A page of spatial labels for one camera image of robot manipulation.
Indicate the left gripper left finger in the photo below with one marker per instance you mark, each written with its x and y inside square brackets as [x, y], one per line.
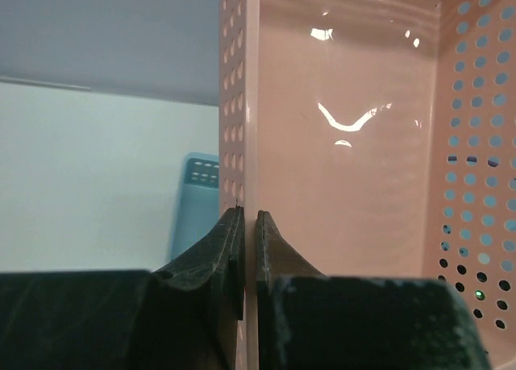
[184, 315]

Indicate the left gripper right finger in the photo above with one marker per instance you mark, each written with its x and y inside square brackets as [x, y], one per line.
[307, 320]

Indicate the blue plastic basket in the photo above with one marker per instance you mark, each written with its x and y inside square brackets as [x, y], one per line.
[197, 205]

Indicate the pink plastic basket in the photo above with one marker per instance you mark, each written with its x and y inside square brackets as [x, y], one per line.
[380, 136]

